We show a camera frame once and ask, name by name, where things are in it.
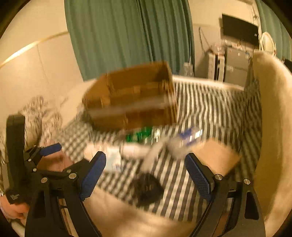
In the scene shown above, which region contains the white tissue pack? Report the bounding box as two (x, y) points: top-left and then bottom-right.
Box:
(103, 146), (122, 172)

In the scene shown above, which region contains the tan yellow paper box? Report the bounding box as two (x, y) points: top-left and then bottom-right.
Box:
(191, 138), (241, 176)

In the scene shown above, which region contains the clear plastic water bottle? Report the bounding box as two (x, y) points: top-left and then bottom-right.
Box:
(167, 127), (203, 160)

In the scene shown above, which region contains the green foil sachet pack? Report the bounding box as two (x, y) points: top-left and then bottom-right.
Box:
(125, 126), (161, 145)

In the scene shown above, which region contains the person's left hand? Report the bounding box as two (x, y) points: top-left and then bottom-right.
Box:
(1, 195), (30, 219)

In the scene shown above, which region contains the floral pillow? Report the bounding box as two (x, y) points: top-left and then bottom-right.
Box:
(0, 95), (64, 164)

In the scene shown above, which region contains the crumpled white tissue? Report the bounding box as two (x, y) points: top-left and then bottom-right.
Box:
(84, 142), (103, 162)

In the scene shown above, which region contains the checkered gingham cloth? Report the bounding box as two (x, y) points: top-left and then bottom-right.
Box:
(55, 81), (262, 222)

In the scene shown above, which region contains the brown cardboard box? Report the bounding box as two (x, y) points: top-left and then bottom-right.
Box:
(82, 61), (178, 131)

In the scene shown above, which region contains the beige plush cushion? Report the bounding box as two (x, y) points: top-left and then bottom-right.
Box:
(253, 51), (291, 236)

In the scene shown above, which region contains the large water jug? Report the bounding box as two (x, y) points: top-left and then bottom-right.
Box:
(179, 62), (194, 77)

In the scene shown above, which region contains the grey mini fridge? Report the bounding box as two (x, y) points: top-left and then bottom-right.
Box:
(224, 47), (250, 87)

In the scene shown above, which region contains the white suitcase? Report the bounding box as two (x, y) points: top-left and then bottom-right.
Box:
(207, 52), (225, 82)

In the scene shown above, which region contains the white round vanity mirror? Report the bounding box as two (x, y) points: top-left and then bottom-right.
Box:
(259, 32), (277, 57)

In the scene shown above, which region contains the green side curtain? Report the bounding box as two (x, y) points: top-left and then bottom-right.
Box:
(256, 1), (291, 60)

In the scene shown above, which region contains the black hair tie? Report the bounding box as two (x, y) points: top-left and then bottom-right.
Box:
(132, 172), (165, 208)

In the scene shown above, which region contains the black wall television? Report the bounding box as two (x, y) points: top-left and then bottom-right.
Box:
(222, 14), (259, 46)

